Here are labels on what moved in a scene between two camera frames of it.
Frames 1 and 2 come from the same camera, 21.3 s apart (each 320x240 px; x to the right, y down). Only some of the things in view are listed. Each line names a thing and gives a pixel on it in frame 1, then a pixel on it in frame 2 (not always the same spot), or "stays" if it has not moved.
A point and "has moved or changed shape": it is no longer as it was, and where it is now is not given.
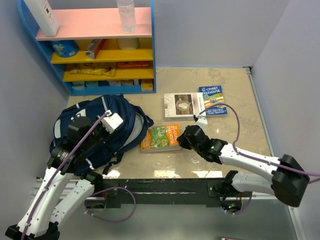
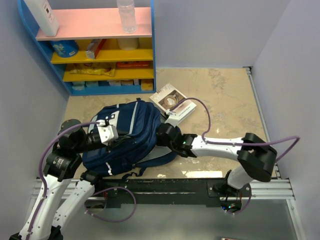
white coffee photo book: (183, 106) has moved or changed shape
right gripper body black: (185, 143) -> (159, 142)
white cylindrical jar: (128, 44) stays
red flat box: (132, 64) stays
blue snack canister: (65, 48) stays
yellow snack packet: (97, 71) stays
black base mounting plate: (167, 193) stays
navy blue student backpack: (113, 145) -> (137, 147)
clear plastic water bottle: (128, 21) stays
